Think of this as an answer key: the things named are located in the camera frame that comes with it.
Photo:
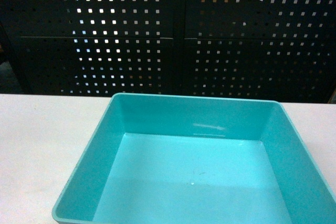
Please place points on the black perforated panel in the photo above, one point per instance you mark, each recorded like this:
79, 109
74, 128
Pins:
94, 47
282, 50

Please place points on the black perforated panel left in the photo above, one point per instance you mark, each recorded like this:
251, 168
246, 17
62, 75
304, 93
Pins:
94, 47

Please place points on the teal plastic tray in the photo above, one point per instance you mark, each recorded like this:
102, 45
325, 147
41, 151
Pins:
177, 159

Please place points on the black perforated panel right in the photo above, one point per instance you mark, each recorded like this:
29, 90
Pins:
282, 50

